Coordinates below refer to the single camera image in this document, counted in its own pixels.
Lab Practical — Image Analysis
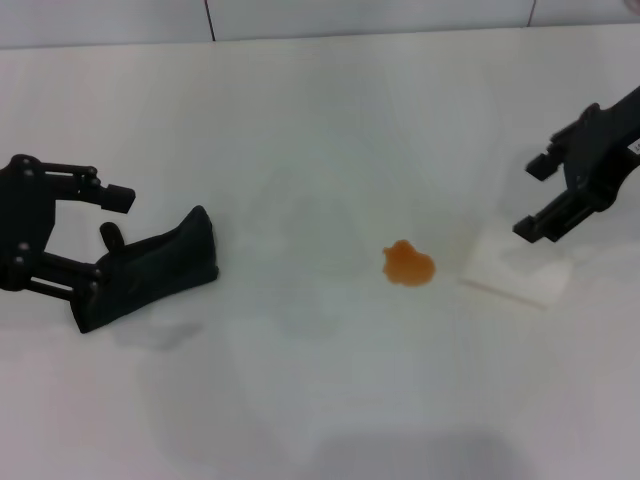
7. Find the white paper cup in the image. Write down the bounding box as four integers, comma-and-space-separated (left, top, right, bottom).
459, 219, 574, 312

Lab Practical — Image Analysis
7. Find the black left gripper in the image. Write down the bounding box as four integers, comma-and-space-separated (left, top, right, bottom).
0, 154, 138, 301

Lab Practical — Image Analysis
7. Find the orange liquid stain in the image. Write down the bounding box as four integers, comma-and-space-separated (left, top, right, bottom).
381, 239, 437, 289

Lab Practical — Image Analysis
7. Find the dark blue rag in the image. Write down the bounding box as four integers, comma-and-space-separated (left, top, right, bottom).
69, 204, 220, 335

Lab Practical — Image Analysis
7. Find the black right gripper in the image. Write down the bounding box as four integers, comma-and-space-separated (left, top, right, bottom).
512, 87, 640, 245

